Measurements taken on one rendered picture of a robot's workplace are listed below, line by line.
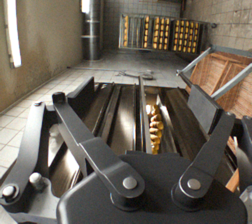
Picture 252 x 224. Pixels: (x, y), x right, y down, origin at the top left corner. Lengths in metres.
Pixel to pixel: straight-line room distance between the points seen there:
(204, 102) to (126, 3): 5.17
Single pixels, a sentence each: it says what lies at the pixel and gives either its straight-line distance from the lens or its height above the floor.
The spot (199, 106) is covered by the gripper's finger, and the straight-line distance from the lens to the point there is 0.18.
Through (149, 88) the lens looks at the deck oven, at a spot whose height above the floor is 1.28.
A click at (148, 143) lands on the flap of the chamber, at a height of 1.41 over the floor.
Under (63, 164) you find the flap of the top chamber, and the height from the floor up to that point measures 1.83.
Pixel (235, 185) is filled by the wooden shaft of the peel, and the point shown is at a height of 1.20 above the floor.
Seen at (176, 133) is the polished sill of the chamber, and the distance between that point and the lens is 1.09.
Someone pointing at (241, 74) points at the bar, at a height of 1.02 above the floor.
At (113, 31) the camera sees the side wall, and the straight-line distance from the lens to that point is 5.26.
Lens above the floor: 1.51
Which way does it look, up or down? 2 degrees up
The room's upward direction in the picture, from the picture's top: 86 degrees counter-clockwise
